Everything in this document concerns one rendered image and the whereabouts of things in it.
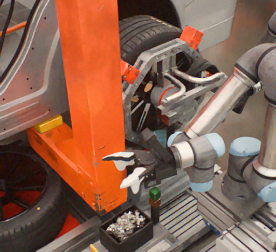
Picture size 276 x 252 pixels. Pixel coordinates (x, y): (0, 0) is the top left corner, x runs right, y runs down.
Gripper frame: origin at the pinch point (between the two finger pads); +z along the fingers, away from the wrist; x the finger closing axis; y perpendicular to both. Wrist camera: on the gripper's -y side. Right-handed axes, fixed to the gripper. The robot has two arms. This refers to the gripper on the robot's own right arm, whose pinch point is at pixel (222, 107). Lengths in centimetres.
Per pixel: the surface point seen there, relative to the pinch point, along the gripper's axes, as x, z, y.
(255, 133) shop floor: -37, -88, -83
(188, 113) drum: -6.0, 17.1, 1.1
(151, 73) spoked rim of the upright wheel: -31.0, 18.8, 12.6
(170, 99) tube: -2.0, 32.5, 17.9
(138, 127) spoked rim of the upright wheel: -31.0, 27.8, -16.2
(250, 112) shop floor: -57, -105, -83
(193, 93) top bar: -2.0, 18.7, 15.0
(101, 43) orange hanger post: -5, 64, 53
